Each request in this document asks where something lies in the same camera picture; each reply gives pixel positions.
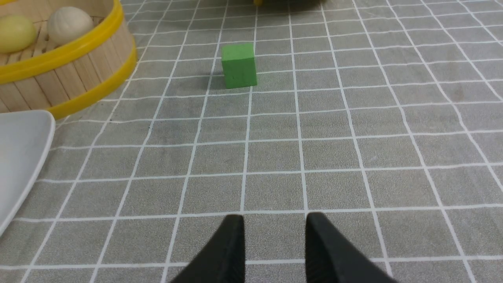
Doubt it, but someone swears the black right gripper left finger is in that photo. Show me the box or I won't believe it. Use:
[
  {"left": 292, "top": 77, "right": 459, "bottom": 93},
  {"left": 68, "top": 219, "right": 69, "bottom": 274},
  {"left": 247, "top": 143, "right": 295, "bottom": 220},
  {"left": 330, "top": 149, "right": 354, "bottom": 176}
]
[{"left": 171, "top": 215, "right": 246, "bottom": 283}]

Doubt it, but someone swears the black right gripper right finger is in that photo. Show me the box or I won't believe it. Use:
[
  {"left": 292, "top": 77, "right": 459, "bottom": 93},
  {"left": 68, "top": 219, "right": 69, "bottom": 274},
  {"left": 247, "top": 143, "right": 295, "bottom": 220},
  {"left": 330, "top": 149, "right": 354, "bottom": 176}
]
[{"left": 305, "top": 213, "right": 396, "bottom": 283}]

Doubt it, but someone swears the beige steamed bun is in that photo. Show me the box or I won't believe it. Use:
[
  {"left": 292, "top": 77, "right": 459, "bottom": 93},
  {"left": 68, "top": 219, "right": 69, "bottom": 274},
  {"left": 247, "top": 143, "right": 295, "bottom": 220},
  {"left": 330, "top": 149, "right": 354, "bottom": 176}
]
[{"left": 47, "top": 6, "right": 95, "bottom": 46}]

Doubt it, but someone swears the yellow steamed bun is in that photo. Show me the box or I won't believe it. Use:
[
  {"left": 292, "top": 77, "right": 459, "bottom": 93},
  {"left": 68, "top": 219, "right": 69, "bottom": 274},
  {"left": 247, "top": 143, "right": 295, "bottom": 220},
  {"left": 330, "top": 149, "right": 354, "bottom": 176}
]
[{"left": 0, "top": 15, "right": 37, "bottom": 54}]

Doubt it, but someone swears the white square plate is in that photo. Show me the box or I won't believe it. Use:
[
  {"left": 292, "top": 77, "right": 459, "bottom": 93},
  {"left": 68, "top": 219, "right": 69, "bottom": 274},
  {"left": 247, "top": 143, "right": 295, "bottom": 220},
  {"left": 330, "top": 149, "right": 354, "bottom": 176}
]
[{"left": 0, "top": 110, "right": 55, "bottom": 234}]

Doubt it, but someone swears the grey checked tablecloth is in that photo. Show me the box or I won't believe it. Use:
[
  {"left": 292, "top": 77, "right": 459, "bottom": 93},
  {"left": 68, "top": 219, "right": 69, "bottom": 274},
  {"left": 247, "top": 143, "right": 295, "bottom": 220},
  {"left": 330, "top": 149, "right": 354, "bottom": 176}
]
[{"left": 1, "top": 0, "right": 503, "bottom": 283}]

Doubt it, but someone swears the green cube block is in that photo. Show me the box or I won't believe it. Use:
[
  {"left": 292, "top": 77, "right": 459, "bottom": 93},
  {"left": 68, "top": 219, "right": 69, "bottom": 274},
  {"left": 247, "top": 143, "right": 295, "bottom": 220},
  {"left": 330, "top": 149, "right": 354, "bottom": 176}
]
[{"left": 221, "top": 42, "right": 257, "bottom": 88}]

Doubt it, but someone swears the bamboo steamer basket yellow rim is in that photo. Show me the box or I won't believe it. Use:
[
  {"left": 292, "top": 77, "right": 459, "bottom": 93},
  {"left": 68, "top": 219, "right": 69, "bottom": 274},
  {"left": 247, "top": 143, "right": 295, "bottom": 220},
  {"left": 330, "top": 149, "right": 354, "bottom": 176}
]
[{"left": 0, "top": 0, "right": 137, "bottom": 119}]

